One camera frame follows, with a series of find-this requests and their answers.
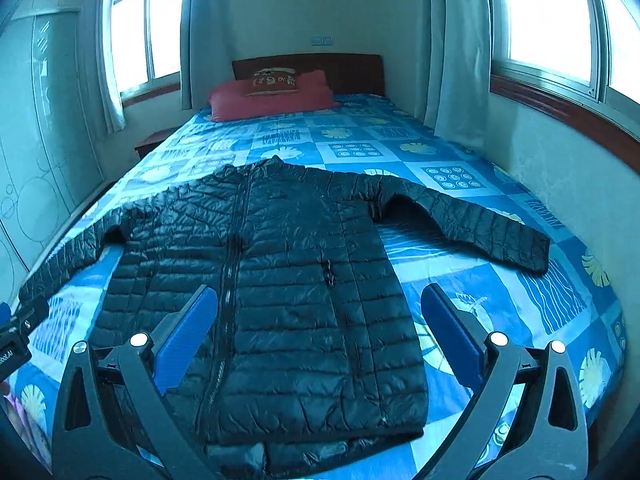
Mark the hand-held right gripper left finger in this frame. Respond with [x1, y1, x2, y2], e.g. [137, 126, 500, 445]
[51, 284, 221, 480]

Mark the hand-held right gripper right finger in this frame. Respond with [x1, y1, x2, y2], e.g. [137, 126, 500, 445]
[415, 282, 590, 480]

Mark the black puffer jacket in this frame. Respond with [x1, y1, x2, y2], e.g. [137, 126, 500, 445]
[19, 156, 551, 478]

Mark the blue patterned bedsheet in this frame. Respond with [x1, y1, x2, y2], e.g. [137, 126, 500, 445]
[0, 92, 628, 480]

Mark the brown wooden nightstand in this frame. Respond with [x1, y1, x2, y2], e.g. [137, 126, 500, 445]
[134, 129, 176, 159]

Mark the white wardrobe with line drawings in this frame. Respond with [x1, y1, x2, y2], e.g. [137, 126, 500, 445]
[0, 0, 110, 293]

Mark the brown wooden window sill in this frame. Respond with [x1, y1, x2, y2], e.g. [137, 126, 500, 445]
[490, 74, 640, 157]
[120, 82, 182, 109]

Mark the red pillow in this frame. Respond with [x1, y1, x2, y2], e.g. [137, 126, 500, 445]
[207, 70, 342, 123]

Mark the brown printed cushion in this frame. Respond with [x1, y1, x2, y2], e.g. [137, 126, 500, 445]
[244, 69, 301, 97]

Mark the wooden headboard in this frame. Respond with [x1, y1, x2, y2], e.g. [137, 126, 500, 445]
[231, 52, 386, 98]

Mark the pale curtain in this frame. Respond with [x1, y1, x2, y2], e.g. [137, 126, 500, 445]
[92, 0, 127, 135]
[425, 0, 494, 152]
[180, 0, 229, 111]

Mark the window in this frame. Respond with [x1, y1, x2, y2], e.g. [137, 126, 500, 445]
[107, 0, 188, 93]
[487, 0, 640, 106]

